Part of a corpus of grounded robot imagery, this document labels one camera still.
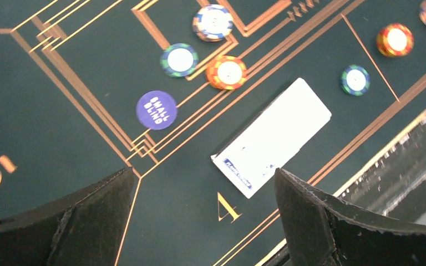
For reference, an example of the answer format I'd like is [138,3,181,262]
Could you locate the blue playing card deck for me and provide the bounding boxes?
[211,78,332,199]

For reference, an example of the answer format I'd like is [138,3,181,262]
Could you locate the green poker chip stack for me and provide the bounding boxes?
[340,64,370,96]

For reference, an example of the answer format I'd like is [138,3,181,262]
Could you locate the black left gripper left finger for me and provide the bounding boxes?
[0,168,135,265]

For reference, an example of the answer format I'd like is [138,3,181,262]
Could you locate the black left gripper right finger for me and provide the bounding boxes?
[274,168,426,265]

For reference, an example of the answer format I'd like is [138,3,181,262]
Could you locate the green chips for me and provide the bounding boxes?
[160,43,199,78]

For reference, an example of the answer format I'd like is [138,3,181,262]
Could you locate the red chips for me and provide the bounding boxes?
[205,55,247,90]

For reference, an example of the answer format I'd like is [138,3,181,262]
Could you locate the blue round blind button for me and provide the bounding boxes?
[136,90,178,130]

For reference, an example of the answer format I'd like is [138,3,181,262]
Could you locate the red yellow poker chip stack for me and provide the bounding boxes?
[376,23,414,58]

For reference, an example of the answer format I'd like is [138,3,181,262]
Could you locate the dark green poker mat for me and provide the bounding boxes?
[0,1,426,265]

